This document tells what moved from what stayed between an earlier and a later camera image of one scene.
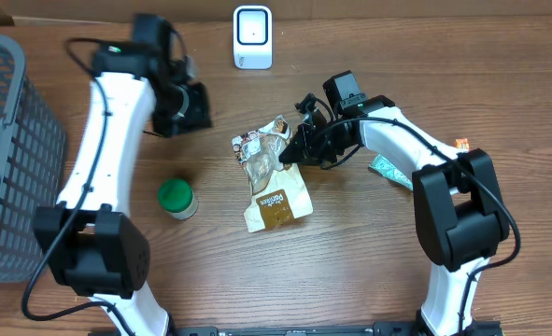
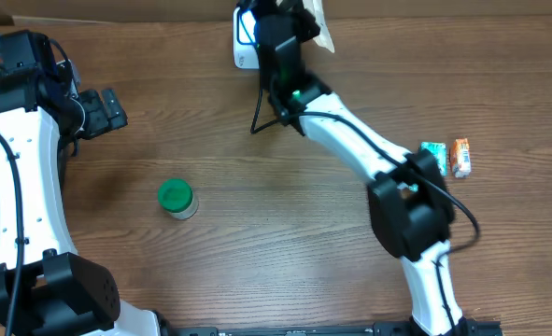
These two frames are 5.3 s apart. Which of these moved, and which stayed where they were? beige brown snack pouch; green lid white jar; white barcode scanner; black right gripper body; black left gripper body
Moved: black right gripper body; beige brown snack pouch; black left gripper body
Stayed: green lid white jar; white barcode scanner
